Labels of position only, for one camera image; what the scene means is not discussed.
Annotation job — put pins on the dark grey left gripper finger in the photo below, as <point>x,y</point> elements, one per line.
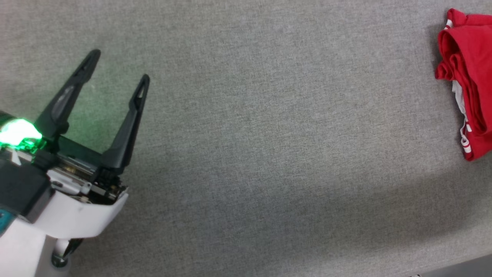
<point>128,127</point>
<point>65,104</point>

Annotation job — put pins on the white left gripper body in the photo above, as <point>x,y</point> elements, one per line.
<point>84,200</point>

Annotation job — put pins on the red garment with white trim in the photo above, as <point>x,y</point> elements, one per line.
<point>471,77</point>

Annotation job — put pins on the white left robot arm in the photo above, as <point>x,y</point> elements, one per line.
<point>23,254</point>

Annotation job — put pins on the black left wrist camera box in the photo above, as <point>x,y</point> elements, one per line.
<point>19,188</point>

